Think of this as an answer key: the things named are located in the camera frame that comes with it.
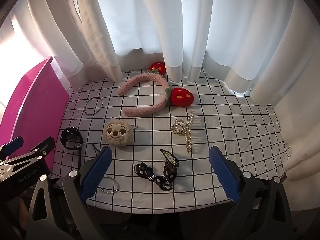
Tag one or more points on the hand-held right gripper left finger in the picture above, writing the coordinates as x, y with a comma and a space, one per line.
96, 172

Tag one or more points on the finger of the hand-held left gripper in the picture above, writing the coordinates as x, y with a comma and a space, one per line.
12, 145
37, 151

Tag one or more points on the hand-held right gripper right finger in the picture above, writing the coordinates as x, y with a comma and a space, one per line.
225, 175

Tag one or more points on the dark brown hair pin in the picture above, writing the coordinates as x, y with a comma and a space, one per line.
95, 148

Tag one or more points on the black wrist watch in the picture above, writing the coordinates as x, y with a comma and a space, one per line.
71, 137

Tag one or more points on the pink plastic basin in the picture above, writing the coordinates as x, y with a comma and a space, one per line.
30, 107

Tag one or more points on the black gold embroidered hair clip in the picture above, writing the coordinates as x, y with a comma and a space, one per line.
170, 157

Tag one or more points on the black printed hair bow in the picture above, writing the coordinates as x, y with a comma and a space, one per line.
155, 177

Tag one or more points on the pearl hair claw clip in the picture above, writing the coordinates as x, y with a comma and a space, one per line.
186, 128

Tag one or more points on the pink plush strawberry headband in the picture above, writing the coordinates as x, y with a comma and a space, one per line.
150, 93

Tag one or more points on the thin silver bangle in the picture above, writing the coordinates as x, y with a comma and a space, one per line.
112, 186

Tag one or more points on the silver bangle pair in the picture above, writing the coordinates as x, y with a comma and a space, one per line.
93, 105

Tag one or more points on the cream curtain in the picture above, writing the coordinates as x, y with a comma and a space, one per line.
287, 67
97, 30

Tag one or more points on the white sheer curtain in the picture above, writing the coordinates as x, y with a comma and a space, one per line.
180, 20

